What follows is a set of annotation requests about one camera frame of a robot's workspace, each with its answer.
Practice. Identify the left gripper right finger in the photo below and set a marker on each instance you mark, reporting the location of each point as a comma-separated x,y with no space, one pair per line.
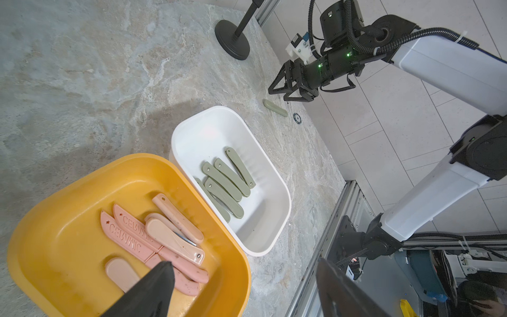
340,296

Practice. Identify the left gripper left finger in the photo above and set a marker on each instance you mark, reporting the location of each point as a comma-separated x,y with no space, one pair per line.
150,296

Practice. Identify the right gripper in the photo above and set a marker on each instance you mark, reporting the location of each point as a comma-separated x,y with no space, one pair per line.
300,83

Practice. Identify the pink fruit knife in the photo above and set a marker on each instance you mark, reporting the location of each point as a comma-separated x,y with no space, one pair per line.
121,273

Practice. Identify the long pink ceramic knife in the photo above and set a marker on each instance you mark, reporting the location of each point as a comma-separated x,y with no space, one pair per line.
188,277

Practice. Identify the white plastic storage box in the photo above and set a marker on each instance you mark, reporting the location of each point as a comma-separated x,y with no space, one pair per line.
204,137

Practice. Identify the yellow plastic storage box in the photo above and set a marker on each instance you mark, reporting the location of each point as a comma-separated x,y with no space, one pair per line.
58,251

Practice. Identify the green knife front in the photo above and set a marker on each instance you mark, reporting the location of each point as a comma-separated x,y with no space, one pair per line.
219,207

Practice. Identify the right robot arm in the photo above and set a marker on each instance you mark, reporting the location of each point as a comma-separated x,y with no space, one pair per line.
391,130

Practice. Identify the black stand with round disc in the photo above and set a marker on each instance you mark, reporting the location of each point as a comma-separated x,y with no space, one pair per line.
231,37

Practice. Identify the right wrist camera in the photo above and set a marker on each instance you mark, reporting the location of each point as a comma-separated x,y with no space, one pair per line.
299,49

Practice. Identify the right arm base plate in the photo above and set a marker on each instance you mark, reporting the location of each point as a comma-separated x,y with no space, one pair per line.
350,243

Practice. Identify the aluminium mounting rail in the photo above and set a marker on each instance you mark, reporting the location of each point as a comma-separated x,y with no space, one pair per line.
352,213

